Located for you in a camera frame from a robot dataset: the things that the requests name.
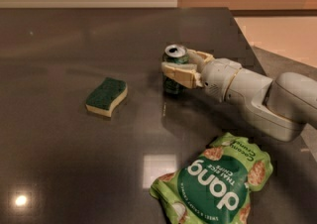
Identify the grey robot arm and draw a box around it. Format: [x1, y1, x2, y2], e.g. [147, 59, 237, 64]
[161, 45, 317, 142]

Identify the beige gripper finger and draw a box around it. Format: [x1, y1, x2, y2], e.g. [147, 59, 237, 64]
[161, 61, 203, 89]
[187, 50, 214, 69]

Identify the green and yellow sponge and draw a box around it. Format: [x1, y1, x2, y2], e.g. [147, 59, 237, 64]
[85, 77, 128, 117]

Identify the green soda can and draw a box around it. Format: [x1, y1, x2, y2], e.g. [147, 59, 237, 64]
[161, 43, 190, 96]

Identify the green dang chips bag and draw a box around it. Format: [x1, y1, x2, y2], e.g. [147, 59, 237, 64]
[150, 133, 273, 224]

